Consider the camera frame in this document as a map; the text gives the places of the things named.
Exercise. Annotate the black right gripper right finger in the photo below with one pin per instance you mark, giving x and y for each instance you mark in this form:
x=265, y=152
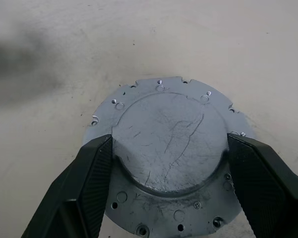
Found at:
x=267, y=183

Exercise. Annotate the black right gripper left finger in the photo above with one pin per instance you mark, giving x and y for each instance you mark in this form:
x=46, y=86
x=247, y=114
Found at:
x=74, y=188

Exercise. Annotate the round grey metal flange disc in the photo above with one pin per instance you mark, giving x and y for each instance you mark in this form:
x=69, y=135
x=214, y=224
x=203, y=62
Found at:
x=168, y=138

